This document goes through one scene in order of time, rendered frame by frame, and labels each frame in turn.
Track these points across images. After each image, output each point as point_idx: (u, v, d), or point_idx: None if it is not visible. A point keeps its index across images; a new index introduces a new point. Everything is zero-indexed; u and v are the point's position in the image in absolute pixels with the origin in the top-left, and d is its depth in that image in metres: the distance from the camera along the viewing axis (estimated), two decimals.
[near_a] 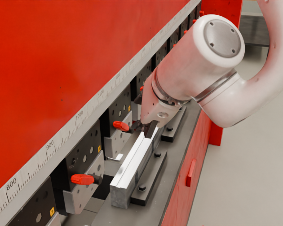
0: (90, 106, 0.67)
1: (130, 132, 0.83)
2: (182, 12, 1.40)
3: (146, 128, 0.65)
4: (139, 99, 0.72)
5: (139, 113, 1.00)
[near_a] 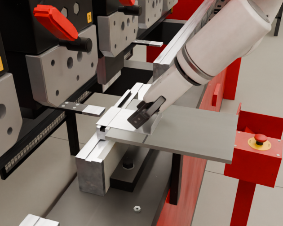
0: None
1: None
2: None
3: None
4: (144, 119, 0.69)
5: None
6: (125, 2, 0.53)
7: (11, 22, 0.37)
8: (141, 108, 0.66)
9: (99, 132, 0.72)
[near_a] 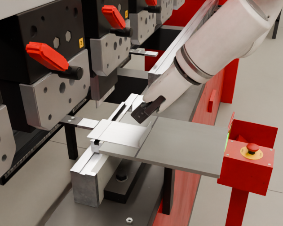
0: None
1: None
2: None
3: None
4: (147, 114, 0.71)
5: (177, 0, 1.09)
6: (116, 26, 0.56)
7: (6, 54, 0.39)
8: (143, 104, 0.69)
9: (93, 145, 0.74)
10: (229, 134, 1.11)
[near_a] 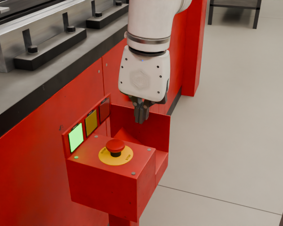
0: None
1: None
2: None
3: None
4: None
5: None
6: None
7: None
8: (148, 105, 0.69)
9: None
10: (92, 126, 0.73)
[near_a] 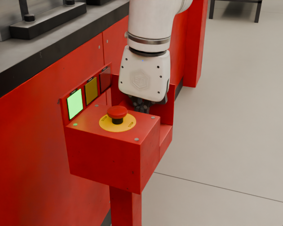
0: None
1: None
2: None
3: None
4: None
5: None
6: None
7: None
8: (148, 106, 0.69)
9: None
10: (92, 94, 0.68)
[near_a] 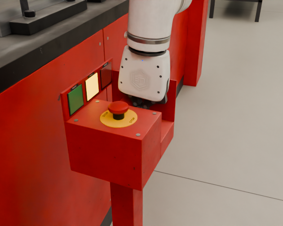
0: None
1: None
2: None
3: None
4: None
5: None
6: None
7: None
8: (148, 105, 0.69)
9: None
10: (93, 90, 0.68)
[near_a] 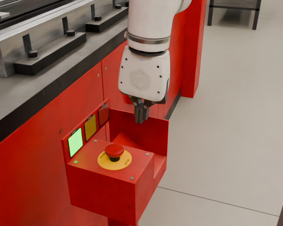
0: None
1: None
2: None
3: None
4: None
5: None
6: None
7: None
8: (148, 105, 0.69)
9: None
10: (91, 130, 0.74)
